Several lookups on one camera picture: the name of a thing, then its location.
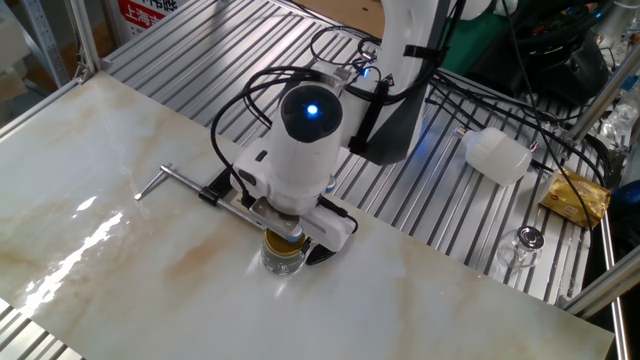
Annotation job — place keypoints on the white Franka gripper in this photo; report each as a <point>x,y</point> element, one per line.
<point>330,230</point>

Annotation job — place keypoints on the gold metal jar lid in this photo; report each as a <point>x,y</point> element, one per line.
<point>282,249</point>

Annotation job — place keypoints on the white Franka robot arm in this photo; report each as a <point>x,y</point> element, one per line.
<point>305,150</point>

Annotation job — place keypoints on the clear glass jar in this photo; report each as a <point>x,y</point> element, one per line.
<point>281,264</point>

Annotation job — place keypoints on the black C-clamp with steel screw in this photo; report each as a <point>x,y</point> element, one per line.
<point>220,185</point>

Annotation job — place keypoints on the small glass jar silver lid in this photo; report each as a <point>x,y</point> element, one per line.
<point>530,237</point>

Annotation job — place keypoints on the white LED bulb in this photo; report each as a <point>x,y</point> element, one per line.
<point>500,155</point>

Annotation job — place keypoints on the brown cardboard sheet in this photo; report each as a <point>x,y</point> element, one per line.
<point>345,15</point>

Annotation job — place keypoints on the green mat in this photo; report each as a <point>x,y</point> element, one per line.
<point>470,45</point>

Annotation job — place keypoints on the gold foil packet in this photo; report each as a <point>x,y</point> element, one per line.
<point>575,200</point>

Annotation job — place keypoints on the red white printed sign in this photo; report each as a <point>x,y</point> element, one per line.
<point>140,15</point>

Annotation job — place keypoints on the black equipment bag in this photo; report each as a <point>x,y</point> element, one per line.
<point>560,65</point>

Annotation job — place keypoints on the dark blue object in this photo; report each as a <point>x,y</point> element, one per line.
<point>627,205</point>

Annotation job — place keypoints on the white foam box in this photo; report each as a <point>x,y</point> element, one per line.
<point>12,40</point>

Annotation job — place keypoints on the aluminium frame post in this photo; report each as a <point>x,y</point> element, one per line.
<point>605,287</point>
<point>600,100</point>
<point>82,35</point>

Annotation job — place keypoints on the grey perforated shelf post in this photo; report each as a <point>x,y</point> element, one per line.
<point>45,40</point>

